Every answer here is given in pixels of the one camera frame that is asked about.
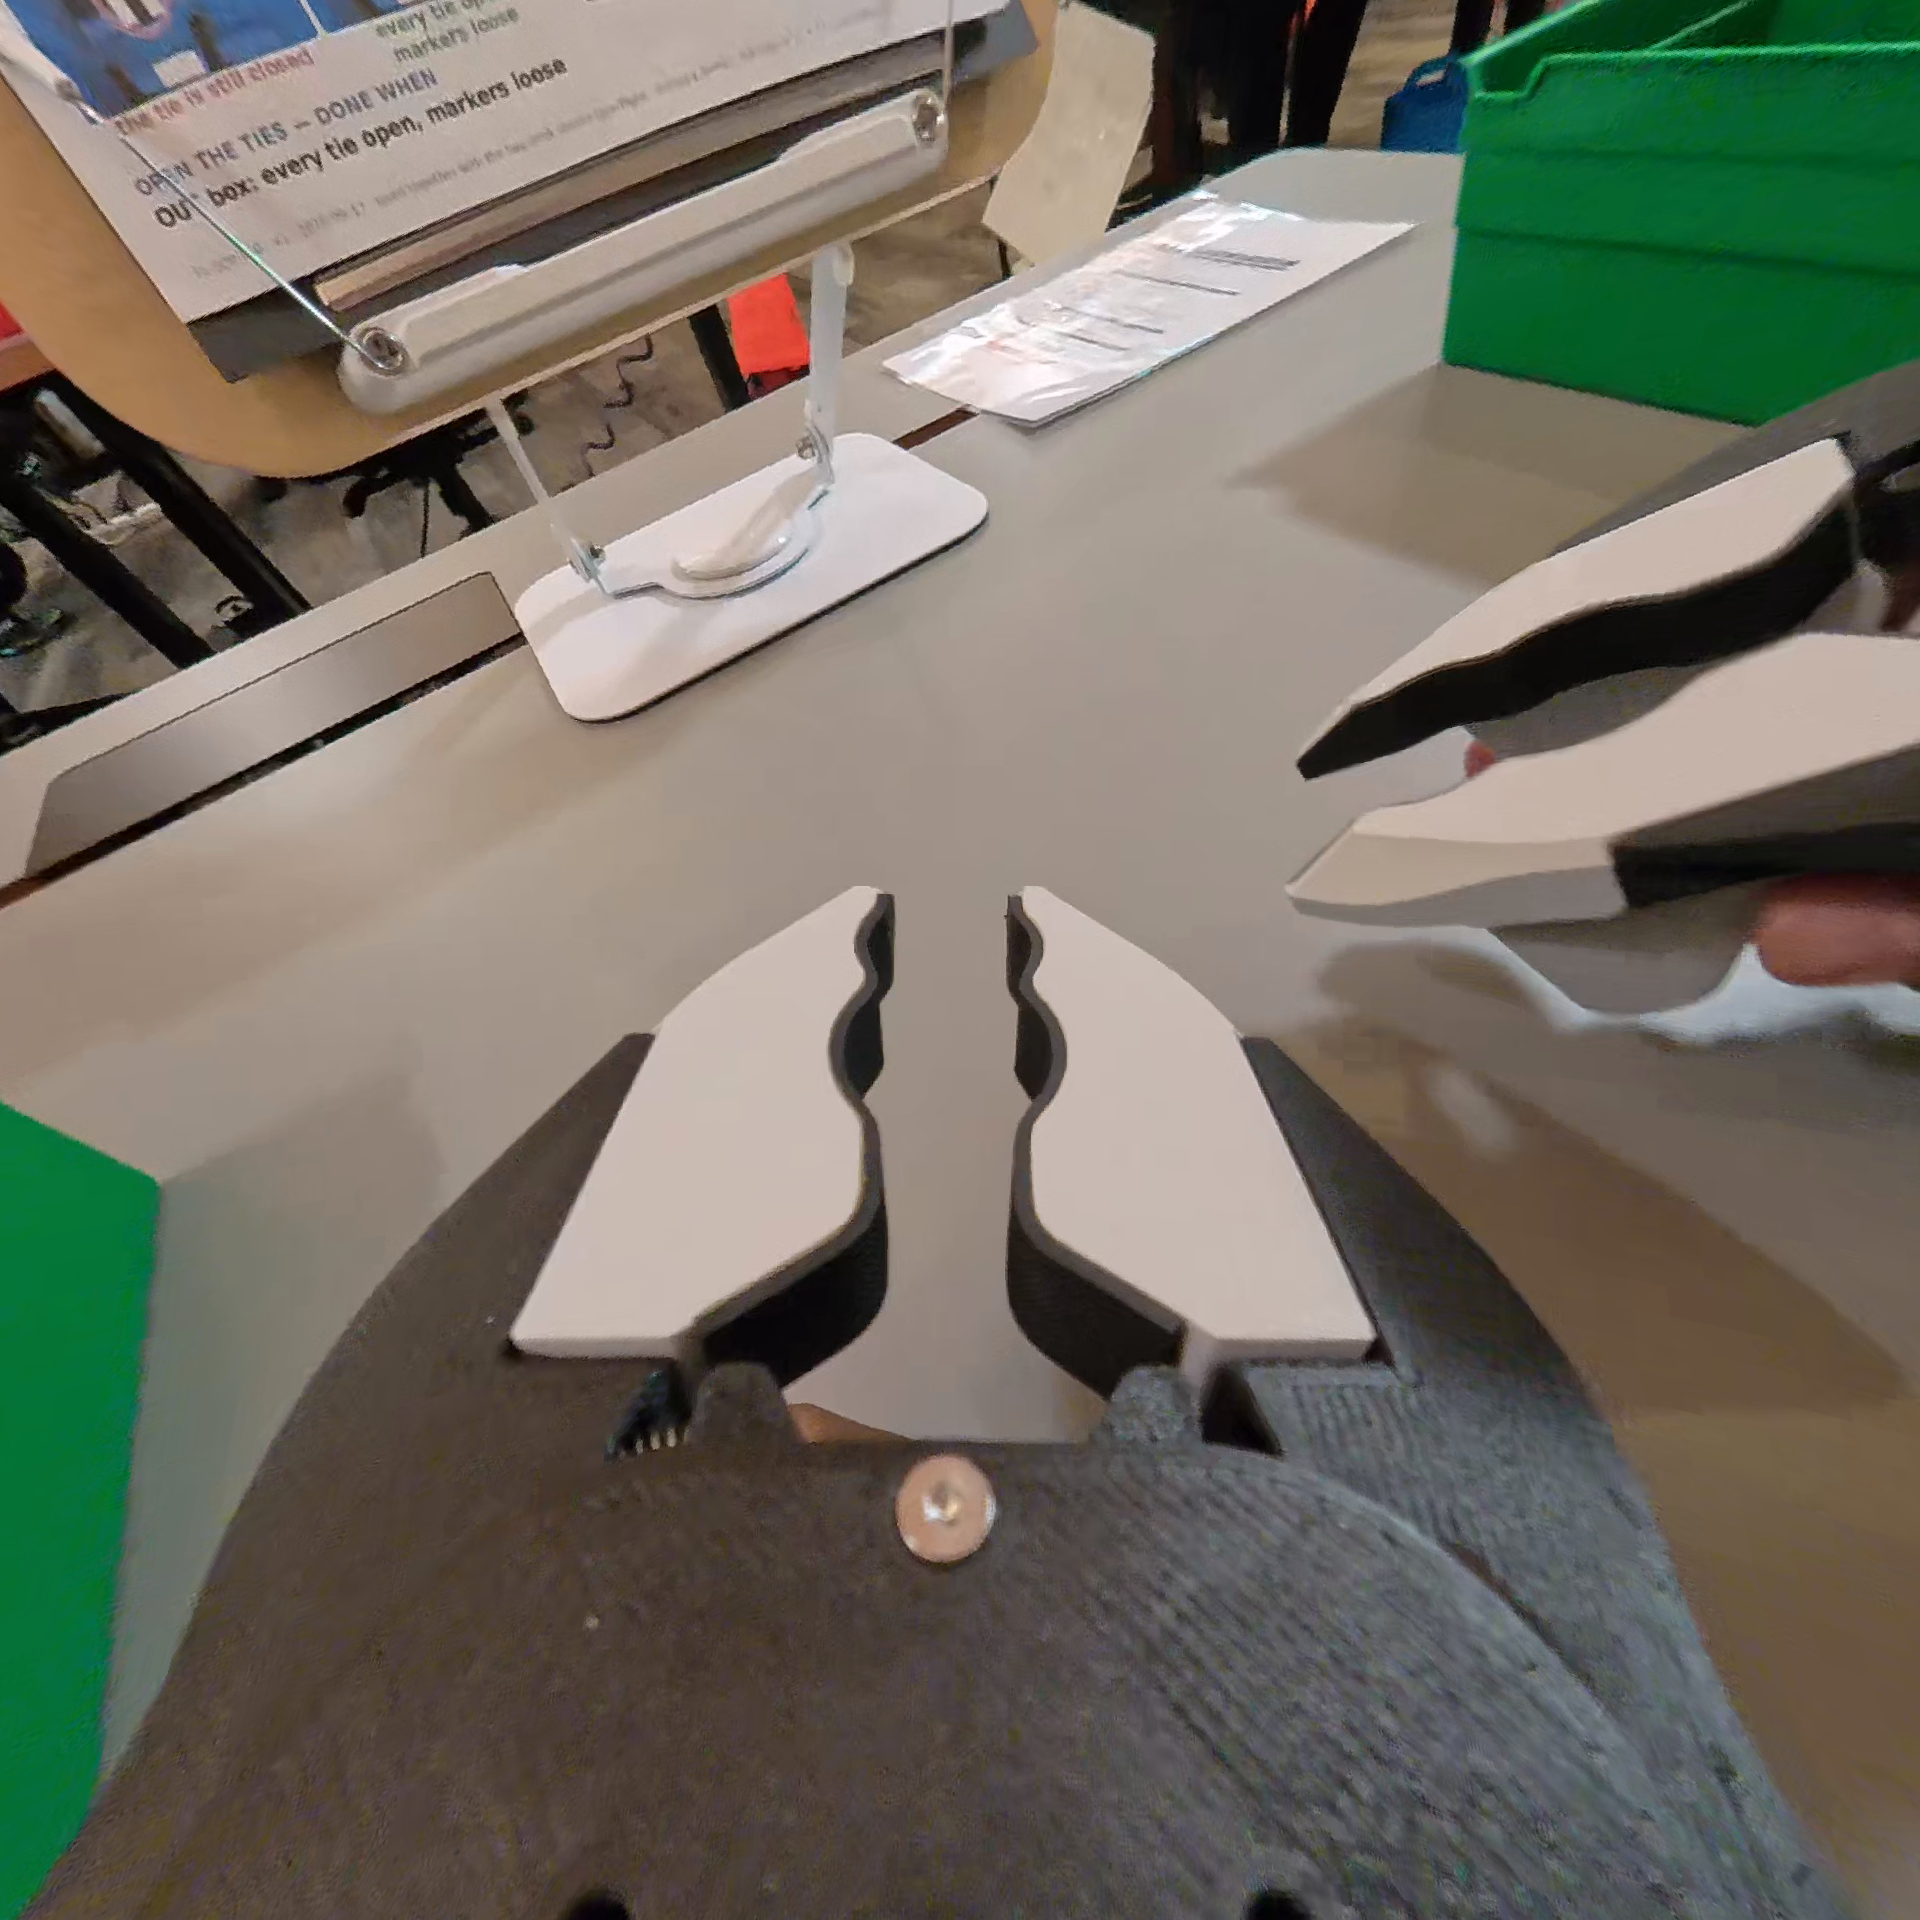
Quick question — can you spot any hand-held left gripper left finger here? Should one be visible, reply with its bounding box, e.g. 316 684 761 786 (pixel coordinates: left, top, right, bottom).
507 884 898 1395

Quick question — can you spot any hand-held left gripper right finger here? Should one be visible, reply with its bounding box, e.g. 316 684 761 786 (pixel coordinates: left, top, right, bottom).
1002 884 1383 1402

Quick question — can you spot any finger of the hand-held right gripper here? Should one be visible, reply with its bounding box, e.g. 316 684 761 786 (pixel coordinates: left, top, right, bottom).
1295 439 1865 784
1284 631 1920 1022

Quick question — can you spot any green plastic bin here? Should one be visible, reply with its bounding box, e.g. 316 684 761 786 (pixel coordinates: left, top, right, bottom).
0 1101 162 1839
1443 0 1920 426

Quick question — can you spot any person's right hand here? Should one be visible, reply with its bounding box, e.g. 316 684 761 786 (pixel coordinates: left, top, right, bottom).
1752 877 1920 989

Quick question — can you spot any blue plastic crate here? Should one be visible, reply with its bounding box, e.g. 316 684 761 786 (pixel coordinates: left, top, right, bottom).
1382 53 1466 152

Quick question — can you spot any laminated paper sheet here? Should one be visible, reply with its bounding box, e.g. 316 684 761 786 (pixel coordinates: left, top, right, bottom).
883 192 1415 429

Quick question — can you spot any white and wood document stand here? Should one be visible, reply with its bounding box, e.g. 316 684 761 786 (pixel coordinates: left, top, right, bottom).
0 0 1051 725

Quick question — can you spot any beige paper sheet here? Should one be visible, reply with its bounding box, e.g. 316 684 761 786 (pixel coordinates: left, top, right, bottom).
984 6 1158 272

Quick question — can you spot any printed instruction sheet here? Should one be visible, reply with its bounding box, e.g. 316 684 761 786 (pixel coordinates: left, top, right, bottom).
0 0 1009 325

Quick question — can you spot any grey table cable flap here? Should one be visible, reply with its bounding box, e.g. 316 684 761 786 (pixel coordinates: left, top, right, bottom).
0 568 528 886

